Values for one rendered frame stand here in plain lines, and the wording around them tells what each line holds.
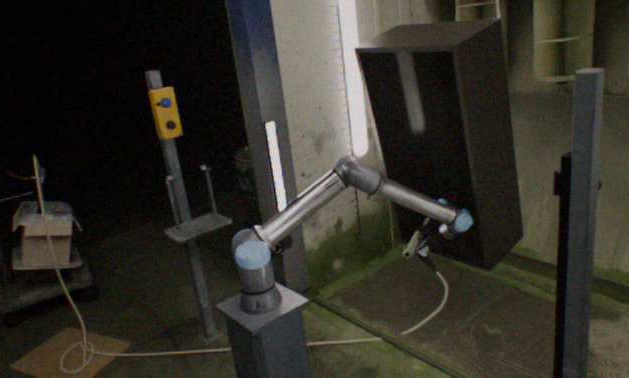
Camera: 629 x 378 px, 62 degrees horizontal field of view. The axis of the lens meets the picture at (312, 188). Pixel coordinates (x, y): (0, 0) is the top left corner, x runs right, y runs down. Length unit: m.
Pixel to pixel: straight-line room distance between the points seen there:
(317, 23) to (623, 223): 2.13
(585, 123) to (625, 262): 2.17
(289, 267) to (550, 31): 2.10
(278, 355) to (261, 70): 1.51
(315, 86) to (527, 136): 1.56
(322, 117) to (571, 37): 1.51
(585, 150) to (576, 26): 2.11
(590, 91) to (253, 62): 1.96
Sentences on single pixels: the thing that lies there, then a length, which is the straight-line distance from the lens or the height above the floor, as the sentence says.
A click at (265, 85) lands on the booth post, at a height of 1.47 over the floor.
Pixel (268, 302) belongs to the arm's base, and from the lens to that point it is 2.31.
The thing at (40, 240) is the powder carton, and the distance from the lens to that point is 4.09.
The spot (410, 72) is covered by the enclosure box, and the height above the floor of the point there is 1.45.
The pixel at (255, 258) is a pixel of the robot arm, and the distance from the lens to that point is 2.22.
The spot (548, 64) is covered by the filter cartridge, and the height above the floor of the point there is 1.36.
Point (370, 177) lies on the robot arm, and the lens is 2.30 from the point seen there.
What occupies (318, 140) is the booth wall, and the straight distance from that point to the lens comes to 3.25.
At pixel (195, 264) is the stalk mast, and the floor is 0.52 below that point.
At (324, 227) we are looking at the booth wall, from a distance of 3.41.
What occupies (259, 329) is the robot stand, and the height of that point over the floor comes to 0.63.
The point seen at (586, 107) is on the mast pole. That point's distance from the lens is 1.38.
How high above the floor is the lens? 1.86
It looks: 19 degrees down
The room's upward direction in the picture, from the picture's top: 7 degrees counter-clockwise
